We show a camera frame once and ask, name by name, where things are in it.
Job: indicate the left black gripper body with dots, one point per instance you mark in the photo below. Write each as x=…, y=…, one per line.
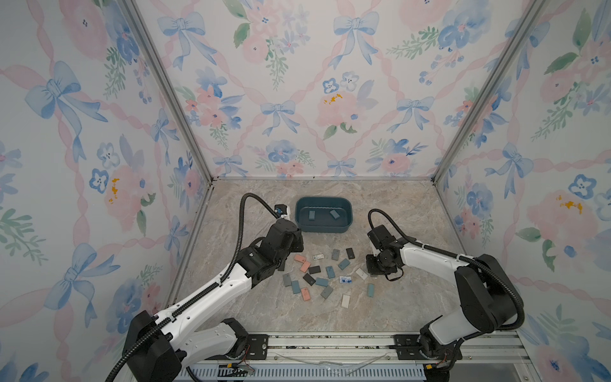
x=297, y=246

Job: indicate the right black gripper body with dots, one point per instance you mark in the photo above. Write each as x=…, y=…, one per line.
x=376, y=265

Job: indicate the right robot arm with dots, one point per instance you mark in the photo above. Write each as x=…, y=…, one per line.
x=488, y=301

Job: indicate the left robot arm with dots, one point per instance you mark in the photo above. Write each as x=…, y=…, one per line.
x=158, y=347

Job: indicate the white eraser right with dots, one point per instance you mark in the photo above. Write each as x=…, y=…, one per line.
x=362, y=274

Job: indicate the pink eraser lower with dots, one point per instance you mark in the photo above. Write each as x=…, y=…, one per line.
x=305, y=267

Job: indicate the grey eraser left lower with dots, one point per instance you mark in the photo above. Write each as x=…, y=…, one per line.
x=287, y=281

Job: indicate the grey eraser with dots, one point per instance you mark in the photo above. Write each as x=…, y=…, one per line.
x=335, y=254
x=287, y=281

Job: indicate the teal plastic storage box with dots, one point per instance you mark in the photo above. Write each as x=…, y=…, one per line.
x=324, y=223

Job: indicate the grey eraser upper middle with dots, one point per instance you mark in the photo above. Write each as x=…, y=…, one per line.
x=335, y=254

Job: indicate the blue eraser middle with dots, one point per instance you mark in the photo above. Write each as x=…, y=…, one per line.
x=330, y=272

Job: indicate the white eraser bottom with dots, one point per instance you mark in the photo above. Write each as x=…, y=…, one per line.
x=345, y=301

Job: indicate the grey-green eraser bottom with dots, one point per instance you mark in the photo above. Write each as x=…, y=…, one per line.
x=327, y=292

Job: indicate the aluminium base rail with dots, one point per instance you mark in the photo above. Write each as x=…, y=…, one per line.
x=337, y=356

